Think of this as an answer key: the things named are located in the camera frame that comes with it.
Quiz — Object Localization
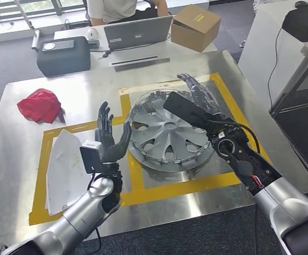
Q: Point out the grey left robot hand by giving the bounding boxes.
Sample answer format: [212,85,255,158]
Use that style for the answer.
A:
[94,101,132,164]

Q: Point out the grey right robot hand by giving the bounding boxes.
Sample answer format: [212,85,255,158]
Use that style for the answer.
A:
[177,73,220,115]

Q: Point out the silver plastic wheel hubcap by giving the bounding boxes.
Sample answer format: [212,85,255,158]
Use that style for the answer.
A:
[126,89,216,174]

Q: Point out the metal legged workbench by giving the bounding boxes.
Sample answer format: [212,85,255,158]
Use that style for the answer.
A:
[0,49,308,255]

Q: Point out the white desk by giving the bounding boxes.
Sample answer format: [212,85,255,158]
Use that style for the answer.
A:
[54,18,218,69]

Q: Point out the white plastic bag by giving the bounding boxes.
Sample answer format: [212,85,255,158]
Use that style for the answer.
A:
[45,129,92,216]

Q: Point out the brown cardboard box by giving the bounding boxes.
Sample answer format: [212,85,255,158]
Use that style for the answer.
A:
[171,4,222,53]

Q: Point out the white cabinet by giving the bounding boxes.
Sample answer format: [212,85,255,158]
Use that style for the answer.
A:
[237,0,308,113]

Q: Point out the long grey metal bar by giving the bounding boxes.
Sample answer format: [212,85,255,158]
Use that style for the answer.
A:
[109,55,171,72]

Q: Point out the red object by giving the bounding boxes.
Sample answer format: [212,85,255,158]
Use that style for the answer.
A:
[17,88,66,124]

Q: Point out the grey open laptop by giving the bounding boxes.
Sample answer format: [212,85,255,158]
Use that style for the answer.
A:
[103,15,174,51]

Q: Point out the black equipment case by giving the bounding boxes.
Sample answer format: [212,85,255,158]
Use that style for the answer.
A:
[36,36,91,78]

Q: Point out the white round device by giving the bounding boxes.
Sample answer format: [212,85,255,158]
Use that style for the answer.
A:
[87,27,100,49]

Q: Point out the black floor mat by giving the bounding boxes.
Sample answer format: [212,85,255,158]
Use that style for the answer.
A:
[271,86,308,187]

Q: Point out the person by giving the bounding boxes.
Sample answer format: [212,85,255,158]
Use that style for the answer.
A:
[86,0,169,27]

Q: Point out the white table leg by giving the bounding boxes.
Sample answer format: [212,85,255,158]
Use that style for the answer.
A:
[31,29,41,53]

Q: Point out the black case with yellow label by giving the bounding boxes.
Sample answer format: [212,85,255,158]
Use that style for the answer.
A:
[281,2,308,43]

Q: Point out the white low ledge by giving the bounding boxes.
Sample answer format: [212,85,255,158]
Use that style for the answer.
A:
[0,0,88,45]

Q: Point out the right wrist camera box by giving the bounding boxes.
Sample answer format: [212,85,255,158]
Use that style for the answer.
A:
[163,91,218,129]

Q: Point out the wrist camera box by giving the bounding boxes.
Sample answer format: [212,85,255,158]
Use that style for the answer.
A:
[79,140,103,174]
[163,91,218,129]

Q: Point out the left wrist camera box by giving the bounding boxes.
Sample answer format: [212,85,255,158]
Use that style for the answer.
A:
[79,140,103,174]

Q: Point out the black hanging cable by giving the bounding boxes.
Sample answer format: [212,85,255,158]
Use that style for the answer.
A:
[267,27,284,112]

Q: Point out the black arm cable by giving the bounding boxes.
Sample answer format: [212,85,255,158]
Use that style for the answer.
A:
[86,227,102,255]

